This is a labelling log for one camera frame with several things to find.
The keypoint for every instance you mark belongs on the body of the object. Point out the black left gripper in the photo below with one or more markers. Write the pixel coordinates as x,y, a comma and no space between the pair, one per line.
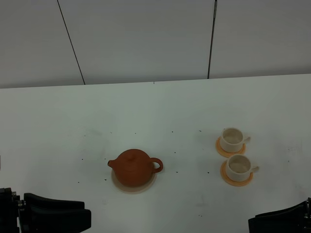
48,215

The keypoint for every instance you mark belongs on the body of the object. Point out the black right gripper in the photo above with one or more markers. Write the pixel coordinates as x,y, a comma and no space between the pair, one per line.
296,219

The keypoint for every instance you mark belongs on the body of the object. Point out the brown clay teapot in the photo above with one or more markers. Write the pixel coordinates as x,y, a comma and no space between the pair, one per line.
134,167

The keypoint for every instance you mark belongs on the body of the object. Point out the beige round teapot saucer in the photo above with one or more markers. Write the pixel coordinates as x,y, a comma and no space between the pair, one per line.
132,190

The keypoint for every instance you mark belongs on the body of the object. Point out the near white teacup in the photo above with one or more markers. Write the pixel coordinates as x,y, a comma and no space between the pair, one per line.
239,168

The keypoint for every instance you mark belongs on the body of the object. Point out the white teacup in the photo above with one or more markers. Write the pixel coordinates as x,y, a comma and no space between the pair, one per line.
239,168
232,140

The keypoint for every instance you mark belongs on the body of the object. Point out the near orange coaster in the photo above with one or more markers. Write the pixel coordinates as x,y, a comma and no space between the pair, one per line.
231,182

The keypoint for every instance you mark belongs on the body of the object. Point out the orange coaster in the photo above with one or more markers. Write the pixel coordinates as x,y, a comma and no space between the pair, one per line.
226,154
231,182

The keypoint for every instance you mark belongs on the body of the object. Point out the far orange coaster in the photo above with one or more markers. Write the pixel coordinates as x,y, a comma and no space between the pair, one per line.
226,154

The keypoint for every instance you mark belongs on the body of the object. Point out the far white teacup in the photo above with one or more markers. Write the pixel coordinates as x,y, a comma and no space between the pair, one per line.
232,140

